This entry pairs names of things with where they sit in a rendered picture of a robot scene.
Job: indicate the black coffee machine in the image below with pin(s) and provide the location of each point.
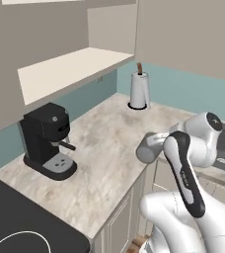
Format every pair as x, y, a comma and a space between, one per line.
45, 131

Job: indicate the beige closed wall cabinet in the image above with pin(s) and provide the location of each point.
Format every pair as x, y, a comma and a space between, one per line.
190, 33

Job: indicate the cream cabinet shelf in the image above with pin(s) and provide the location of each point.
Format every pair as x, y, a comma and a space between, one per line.
65, 72

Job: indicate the cream sink cabinet front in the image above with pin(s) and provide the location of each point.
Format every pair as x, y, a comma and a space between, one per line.
160, 178

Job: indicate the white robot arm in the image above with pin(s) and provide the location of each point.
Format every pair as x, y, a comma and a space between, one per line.
213, 224

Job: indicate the black paper towel holder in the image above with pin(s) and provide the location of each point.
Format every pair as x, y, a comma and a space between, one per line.
139, 67

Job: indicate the white paper towel roll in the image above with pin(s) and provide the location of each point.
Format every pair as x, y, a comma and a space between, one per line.
139, 90

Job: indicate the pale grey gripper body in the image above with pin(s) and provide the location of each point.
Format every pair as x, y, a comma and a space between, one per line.
146, 150

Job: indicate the black hob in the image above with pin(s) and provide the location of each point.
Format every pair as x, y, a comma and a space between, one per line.
22, 220

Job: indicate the cream base cabinet door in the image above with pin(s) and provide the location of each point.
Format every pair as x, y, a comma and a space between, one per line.
119, 224

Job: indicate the beige open wall cabinet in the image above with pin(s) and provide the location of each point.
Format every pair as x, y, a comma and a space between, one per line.
35, 36

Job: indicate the cream narrow cabinet panel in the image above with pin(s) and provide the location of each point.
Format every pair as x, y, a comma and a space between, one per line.
139, 201

